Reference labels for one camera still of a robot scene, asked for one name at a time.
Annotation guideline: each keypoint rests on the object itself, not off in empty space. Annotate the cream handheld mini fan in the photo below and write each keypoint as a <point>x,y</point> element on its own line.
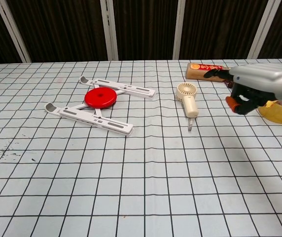
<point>190,106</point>

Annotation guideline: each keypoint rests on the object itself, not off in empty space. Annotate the white frame post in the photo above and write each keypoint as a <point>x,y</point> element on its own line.
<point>109,29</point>
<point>12,32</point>
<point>260,29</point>
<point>180,29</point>

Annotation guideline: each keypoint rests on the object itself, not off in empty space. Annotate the dark pleated curtain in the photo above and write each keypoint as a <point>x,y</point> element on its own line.
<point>57,24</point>

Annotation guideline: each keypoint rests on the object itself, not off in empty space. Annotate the red round disc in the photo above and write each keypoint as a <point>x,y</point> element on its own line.
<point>100,97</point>

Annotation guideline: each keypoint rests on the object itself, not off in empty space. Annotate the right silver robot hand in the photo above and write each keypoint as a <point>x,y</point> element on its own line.
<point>257,76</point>

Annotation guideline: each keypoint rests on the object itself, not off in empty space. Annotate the white folding laptop stand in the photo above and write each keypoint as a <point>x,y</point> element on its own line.
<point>111,126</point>

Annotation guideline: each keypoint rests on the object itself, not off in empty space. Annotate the dark red grape bunch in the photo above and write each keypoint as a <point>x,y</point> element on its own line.
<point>229,84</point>

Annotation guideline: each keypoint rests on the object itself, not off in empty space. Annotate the checked light blue tablecloth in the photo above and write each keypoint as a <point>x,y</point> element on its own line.
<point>155,172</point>

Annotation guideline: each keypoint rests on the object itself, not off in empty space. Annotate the brown bottle with red label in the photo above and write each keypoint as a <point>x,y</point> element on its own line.
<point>195,72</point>

